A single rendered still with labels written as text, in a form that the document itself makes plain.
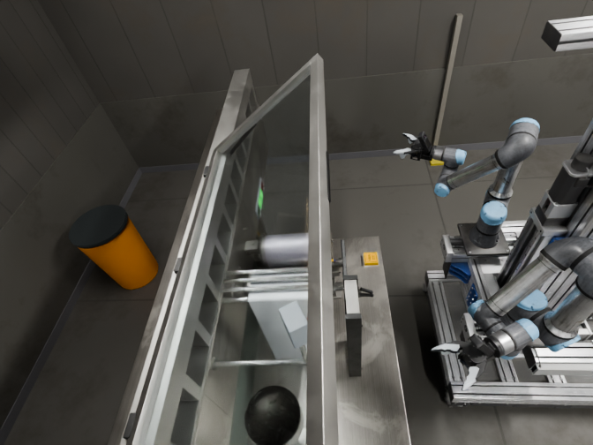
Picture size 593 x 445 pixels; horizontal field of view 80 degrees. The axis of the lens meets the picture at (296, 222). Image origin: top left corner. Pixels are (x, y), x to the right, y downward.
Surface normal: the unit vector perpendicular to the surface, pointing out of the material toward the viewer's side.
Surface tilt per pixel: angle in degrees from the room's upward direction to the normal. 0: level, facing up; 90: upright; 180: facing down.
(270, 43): 90
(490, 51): 90
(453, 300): 0
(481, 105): 90
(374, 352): 0
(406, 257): 0
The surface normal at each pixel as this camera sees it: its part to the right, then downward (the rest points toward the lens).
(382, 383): -0.14, -0.66
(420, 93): -0.06, 0.75
